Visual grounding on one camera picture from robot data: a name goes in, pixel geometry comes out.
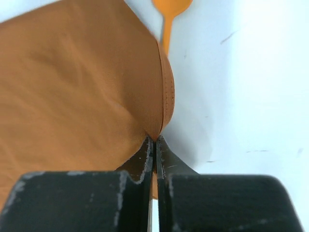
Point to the orange plastic spoon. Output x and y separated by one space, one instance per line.
169 9

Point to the orange-brown cloth napkin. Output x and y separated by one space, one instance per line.
82 84

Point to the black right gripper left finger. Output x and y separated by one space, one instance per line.
84 201

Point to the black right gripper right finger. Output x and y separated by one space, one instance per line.
192 202

